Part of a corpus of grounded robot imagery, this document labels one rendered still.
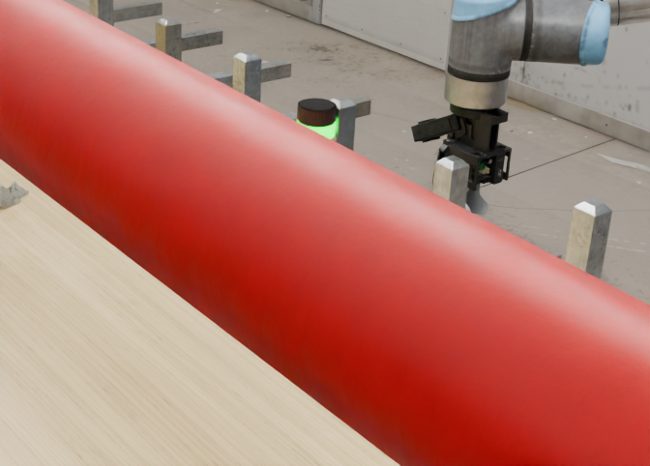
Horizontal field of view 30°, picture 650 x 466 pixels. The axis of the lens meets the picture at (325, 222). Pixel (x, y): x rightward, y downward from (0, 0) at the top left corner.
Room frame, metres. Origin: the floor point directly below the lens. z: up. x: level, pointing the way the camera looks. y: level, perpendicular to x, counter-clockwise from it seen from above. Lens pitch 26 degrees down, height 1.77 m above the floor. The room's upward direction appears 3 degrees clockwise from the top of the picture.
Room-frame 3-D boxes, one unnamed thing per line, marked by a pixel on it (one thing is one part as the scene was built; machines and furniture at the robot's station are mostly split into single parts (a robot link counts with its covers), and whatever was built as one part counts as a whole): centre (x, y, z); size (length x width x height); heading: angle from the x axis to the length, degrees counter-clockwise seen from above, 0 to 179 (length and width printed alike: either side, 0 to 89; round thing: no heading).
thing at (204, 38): (2.41, 0.45, 0.95); 0.50 x 0.04 x 0.04; 130
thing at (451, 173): (1.58, -0.18, 0.86); 0.03 x 0.03 x 0.48; 40
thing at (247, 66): (1.96, 0.15, 0.87); 0.03 x 0.03 x 0.48; 40
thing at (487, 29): (1.66, -0.21, 1.27); 0.10 x 0.09 x 0.12; 88
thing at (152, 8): (2.65, 0.56, 0.95); 0.36 x 0.03 x 0.03; 130
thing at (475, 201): (1.67, -0.22, 0.99); 0.06 x 0.03 x 0.09; 40
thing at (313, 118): (1.74, 0.02, 1.10); 0.06 x 0.06 x 0.02
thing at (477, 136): (1.66, -0.21, 1.10); 0.09 x 0.08 x 0.12; 40
